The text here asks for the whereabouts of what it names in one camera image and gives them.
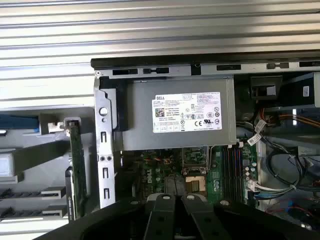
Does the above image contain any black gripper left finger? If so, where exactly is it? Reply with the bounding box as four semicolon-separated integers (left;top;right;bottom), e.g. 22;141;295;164
34;176;177;240

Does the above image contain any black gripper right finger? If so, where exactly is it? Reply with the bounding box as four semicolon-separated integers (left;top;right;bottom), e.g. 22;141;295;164
175;176;312;240

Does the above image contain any RAM slot with black clips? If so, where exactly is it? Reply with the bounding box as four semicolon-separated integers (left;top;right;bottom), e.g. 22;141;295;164
232;146;239;204
221;146;228;204

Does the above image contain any RAM slot with white clips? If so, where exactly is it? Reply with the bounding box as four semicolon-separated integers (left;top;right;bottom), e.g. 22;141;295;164
237;141;244;204
226;142;234;204

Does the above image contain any CPU socket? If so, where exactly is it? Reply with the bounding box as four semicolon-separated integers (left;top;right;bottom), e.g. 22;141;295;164
185;174;208;196

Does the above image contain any green motherboard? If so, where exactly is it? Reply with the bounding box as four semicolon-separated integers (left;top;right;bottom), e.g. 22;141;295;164
134;144;258;208

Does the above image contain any metal socket cover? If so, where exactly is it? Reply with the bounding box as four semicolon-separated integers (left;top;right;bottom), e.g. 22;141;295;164
181;146;210;176

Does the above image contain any black graphics card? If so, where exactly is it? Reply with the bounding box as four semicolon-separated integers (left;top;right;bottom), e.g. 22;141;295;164
64;117;88;222

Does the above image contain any grey power supply unit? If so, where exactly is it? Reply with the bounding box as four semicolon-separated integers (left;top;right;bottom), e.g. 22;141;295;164
113;76;238;152

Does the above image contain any grey parts rack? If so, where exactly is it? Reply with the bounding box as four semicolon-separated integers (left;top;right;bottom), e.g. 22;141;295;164
0;106;101;223

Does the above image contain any black PC case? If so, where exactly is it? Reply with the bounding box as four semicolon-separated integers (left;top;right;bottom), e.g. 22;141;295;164
90;57;320;221

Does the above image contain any metal drive cage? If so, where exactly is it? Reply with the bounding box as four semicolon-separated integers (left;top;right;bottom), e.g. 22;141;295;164
248;71;320;109

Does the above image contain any silver CPU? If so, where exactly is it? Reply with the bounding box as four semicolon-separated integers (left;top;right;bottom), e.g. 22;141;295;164
0;153;13;175

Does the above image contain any hard disk in blue carrier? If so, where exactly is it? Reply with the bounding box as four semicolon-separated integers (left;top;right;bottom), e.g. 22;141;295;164
0;113;41;137

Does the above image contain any blue SATA cable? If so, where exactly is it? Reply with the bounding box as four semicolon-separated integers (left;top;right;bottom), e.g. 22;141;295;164
257;191;295;201

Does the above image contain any yellow orange wire bundle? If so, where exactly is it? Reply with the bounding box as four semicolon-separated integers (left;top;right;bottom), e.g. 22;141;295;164
278;112;320;130

